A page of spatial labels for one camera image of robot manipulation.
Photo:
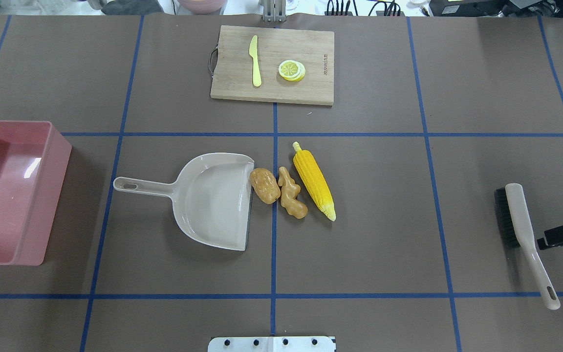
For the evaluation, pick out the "tan toy ginger root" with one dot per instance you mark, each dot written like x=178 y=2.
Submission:
x=289 y=191

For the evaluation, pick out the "brown toy potato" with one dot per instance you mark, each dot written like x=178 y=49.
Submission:
x=265 y=185

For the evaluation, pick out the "yellow toy corn cob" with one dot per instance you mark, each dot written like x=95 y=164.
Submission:
x=314 y=181

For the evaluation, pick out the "beige plastic dustpan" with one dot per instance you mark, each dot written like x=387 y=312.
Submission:
x=211 y=198

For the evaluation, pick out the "beige hand brush black bristles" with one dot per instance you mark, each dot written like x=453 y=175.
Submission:
x=516 y=229

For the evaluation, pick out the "pink plastic bin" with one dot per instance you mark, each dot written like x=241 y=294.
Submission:
x=34 y=157

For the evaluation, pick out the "yellow plastic toy knife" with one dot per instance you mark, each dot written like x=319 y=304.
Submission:
x=254 y=54

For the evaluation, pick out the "yellow toy lemon slices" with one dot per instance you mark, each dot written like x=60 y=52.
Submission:
x=292 y=70

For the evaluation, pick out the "bamboo cutting board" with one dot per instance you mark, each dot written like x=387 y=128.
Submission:
x=232 y=76

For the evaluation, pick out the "black power strip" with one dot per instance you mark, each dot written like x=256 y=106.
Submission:
x=384 y=8

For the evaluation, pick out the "dark grey cloth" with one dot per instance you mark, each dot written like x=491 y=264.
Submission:
x=132 y=7

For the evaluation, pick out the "aluminium frame post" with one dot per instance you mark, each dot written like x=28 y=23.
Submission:
x=274 y=10

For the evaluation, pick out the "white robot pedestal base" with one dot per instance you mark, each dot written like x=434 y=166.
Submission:
x=273 y=344

